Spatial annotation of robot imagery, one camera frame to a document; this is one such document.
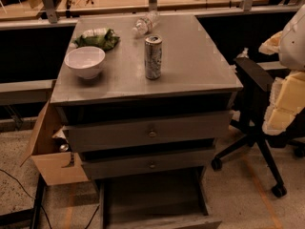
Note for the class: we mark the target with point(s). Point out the cardboard box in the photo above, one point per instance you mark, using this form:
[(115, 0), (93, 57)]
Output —
[(43, 149)]

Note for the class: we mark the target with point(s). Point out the black office chair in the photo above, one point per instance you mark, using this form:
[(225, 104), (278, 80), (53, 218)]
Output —
[(252, 102)]

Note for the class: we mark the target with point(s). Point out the clear plastic water bottle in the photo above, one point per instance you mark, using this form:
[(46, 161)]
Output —
[(145, 24)]

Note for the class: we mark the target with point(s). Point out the green chip bag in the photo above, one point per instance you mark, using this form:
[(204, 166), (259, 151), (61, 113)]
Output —
[(103, 38)]

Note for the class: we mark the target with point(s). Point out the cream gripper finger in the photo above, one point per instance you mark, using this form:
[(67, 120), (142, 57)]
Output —
[(287, 100), (271, 45)]

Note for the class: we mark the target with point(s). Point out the can inside cardboard box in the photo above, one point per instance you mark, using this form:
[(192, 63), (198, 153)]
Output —
[(64, 148)]

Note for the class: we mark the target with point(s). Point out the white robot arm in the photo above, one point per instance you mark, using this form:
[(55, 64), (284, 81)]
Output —
[(292, 43)]

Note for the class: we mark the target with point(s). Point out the silver redbull can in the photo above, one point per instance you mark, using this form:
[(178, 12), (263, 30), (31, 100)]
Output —
[(153, 56)]

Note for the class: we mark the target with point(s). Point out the grey drawer cabinet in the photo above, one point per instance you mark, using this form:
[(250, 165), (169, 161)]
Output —
[(145, 144)]

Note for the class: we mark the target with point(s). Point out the white bowl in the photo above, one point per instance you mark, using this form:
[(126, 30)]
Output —
[(85, 62)]

